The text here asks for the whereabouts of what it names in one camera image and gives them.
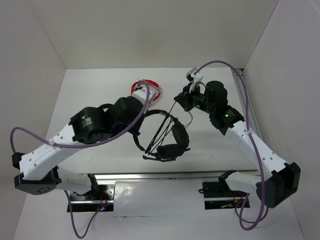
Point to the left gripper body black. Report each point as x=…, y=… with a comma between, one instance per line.
x=117, y=129

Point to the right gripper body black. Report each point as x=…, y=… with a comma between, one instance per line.
x=199, y=100

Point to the black headset with cable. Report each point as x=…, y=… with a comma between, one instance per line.
x=156, y=149

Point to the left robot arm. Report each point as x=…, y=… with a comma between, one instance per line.
x=40, y=172

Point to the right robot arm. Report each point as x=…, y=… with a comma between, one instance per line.
x=279, y=179

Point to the red headphones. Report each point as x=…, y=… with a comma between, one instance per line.
x=148, y=83

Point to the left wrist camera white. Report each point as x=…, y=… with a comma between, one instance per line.
x=140, y=93

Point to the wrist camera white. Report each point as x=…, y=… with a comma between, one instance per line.
x=194, y=78
x=140, y=93

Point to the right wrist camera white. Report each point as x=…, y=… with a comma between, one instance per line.
x=194, y=78

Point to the aluminium rail right side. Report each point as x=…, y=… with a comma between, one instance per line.
x=245, y=101

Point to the aluminium rail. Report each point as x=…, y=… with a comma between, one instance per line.
x=157, y=176
x=245, y=101

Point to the aluminium rail front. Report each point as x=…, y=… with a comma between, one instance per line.
x=157, y=176

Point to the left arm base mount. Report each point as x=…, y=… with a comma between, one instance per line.
x=89, y=194

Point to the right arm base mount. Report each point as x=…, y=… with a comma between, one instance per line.
x=217, y=197

